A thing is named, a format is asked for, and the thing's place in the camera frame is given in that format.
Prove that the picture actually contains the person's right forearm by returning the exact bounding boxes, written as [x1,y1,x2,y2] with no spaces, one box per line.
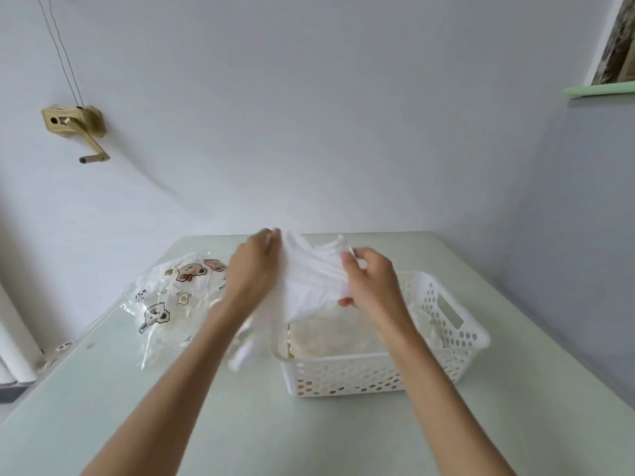
[382,315,517,476]

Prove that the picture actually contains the person's left forearm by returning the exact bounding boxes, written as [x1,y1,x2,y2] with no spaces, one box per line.
[81,297,247,476]

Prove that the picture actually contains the white column radiator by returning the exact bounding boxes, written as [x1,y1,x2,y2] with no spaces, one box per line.
[0,282,44,388]

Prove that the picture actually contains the brass wall crank winch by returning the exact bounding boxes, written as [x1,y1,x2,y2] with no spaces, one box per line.
[41,104,112,166]

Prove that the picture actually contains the stack of white gloves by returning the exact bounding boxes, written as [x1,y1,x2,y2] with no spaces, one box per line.
[283,301,448,358]

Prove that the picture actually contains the white perforated plastic basket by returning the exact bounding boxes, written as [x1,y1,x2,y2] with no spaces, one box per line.
[271,270,492,398]

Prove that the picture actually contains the pale green shelf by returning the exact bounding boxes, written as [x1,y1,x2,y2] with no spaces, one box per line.
[562,81,635,99]

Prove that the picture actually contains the person's left hand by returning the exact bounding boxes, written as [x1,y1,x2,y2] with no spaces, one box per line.
[218,227,282,318]

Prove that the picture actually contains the person's right hand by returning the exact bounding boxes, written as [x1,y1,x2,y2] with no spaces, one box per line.
[338,247,419,334]

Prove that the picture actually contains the clear bear-print plastic bag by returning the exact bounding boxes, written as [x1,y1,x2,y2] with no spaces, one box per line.
[120,249,249,374]

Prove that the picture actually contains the white cotton glove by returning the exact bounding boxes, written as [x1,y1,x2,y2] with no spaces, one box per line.
[227,229,356,374]

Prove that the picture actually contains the thin steel winch cable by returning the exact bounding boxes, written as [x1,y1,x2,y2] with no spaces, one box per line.
[35,0,87,110]

